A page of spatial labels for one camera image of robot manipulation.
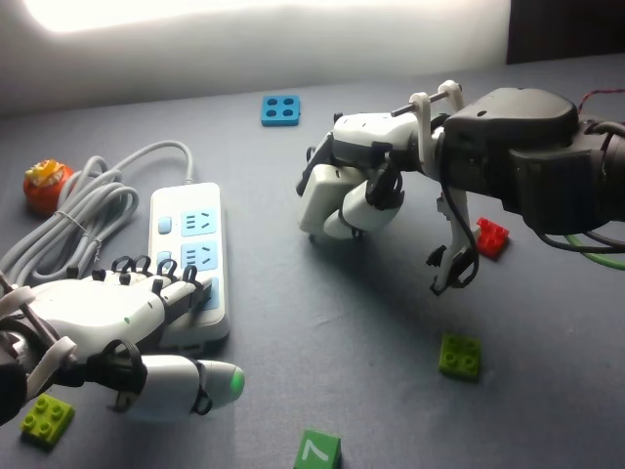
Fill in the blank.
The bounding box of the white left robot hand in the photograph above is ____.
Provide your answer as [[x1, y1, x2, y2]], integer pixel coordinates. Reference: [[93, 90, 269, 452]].
[[26, 253, 246, 425]]

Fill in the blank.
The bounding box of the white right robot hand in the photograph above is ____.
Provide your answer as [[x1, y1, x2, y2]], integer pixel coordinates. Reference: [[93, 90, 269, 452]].
[[295, 111, 424, 243]]

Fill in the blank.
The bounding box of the white power adapter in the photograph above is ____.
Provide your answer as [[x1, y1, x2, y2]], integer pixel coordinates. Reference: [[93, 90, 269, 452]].
[[296, 163, 367, 244]]

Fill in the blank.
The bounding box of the white power strip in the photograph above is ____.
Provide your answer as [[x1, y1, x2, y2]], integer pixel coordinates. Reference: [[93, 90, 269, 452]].
[[148, 182, 232, 356]]

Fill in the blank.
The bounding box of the blue four-hole block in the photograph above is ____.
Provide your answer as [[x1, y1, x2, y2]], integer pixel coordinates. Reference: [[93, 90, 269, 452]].
[[260, 94, 304, 128]]

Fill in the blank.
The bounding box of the lime green toy brick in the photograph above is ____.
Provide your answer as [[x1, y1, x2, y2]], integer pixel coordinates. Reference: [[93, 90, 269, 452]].
[[437, 332, 483, 383], [19, 393, 76, 451]]

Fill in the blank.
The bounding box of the red toy brick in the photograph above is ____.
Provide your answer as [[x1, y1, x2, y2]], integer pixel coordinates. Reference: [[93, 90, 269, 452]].
[[474, 216, 510, 259]]

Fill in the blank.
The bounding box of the grey table cloth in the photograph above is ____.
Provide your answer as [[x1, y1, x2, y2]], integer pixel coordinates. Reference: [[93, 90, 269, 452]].
[[0, 52, 625, 469]]

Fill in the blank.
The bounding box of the green cube number 7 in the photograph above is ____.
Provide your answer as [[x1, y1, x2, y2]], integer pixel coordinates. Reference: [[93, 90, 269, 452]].
[[292, 428, 342, 469]]

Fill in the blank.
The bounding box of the grey power strip cable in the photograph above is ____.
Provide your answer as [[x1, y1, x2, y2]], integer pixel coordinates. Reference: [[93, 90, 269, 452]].
[[0, 140, 197, 289]]

